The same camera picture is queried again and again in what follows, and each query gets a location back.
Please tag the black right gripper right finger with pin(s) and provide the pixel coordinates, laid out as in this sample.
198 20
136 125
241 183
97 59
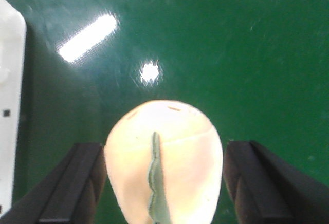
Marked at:
266 189

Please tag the white plastic Totelife crate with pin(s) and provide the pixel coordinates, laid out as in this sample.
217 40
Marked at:
13 41

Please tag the yellow toy potato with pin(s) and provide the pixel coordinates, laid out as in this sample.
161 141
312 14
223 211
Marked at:
191 159

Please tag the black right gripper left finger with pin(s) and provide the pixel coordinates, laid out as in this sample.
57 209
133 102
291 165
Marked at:
69 193

